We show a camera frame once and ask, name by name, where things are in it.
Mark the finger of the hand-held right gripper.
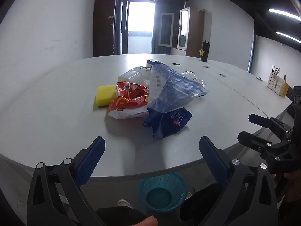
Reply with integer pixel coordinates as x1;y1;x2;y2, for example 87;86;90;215
249;113;293;139
237;131;293;155

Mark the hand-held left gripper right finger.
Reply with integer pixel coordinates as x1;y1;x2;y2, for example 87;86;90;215
199;136;279;226

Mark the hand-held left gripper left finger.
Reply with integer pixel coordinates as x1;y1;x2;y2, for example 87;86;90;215
26;136;106;226

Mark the blue plastic basket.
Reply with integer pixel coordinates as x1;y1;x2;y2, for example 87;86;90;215
138;172;188;212

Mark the dark blue packet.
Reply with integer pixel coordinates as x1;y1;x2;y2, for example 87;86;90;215
142;108;193;139

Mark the red snack bag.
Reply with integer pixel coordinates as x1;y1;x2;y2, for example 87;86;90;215
108;82;151;119

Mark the yellow sponge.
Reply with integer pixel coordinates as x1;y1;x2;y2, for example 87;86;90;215
95;85;117;108

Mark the clear plastic wrap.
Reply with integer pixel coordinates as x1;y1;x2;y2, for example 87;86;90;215
183;71;206;88

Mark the translucent blue plastic bag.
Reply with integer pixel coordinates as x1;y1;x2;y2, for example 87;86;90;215
147;61;209;114

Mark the white plastic cup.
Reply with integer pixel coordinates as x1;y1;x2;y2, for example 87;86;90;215
118;69;143;83

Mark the white square container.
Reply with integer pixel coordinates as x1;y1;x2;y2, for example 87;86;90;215
133;66;151;86

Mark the person's left hand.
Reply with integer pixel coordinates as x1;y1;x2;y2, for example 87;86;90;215
131;215;159;226

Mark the white desk organizer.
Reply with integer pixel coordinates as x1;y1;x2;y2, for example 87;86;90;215
267;72;290;97

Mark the person's left white shoe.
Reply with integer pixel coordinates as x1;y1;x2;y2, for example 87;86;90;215
117;199;133;209

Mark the person's left leg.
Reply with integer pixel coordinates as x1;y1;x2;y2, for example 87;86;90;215
96;206;152;226

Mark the ceiling light strip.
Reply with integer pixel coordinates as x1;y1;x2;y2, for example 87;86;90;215
268;8;301;21
275;31;301;44

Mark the black tumbler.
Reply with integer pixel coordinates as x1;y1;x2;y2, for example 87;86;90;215
200;41;210;62

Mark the light brown glass-door cabinet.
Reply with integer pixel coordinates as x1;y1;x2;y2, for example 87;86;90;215
158;8;205;57

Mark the balcony glass door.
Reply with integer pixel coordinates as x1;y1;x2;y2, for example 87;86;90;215
121;0;157;55

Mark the dark curtain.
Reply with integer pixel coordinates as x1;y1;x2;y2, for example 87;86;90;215
151;0;187;55

